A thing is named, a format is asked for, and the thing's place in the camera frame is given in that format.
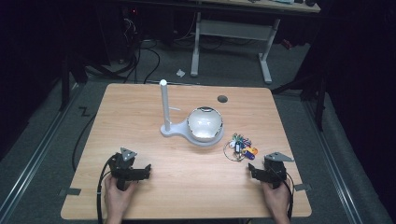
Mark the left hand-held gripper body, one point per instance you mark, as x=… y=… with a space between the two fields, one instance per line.
x=123 y=169

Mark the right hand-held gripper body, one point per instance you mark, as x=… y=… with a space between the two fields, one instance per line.
x=275 y=171

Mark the person's right hand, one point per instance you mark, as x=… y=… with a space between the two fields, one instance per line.
x=277 y=200

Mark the person's left hand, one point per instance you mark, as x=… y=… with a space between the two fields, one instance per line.
x=116 y=200

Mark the grey tape strip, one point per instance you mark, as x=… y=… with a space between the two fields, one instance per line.
x=71 y=191
x=302 y=187

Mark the shiny silver bowl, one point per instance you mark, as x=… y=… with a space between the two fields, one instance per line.
x=205 y=123

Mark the dark metal stand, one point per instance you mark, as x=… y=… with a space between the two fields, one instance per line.
x=65 y=84
x=314 y=90

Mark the white paper scrap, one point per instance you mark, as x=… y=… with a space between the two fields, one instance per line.
x=180 y=73

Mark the small red object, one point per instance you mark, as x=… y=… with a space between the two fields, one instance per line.
x=287 y=44

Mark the white stand with post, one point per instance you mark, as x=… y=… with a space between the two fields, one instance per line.
x=174 y=130

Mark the metal floor rail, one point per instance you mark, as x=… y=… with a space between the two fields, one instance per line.
x=34 y=155
x=333 y=161

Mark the wooden desk with white frame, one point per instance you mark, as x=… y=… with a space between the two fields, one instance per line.
x=233 y=30

